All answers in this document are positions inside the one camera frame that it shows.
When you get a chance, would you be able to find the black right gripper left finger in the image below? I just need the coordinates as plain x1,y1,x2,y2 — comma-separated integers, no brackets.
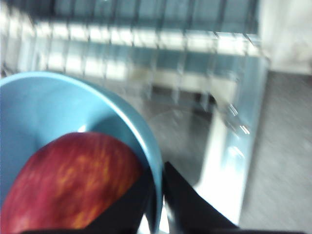
24,167,155,234

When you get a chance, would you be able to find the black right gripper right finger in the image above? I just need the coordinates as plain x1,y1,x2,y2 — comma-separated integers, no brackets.
164,161,239,234

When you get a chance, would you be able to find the red yellow apple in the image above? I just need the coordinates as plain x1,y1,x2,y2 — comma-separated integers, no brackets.
0,132,145,234

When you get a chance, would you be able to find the glass oven door with handle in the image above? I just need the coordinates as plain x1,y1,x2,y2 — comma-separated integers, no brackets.
136,56,272,230

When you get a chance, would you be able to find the blue bowl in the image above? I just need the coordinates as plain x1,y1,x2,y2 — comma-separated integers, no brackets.
0,71,164,234

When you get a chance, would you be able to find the oven wire rack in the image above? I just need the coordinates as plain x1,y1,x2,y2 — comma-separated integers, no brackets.
0,7,263,81

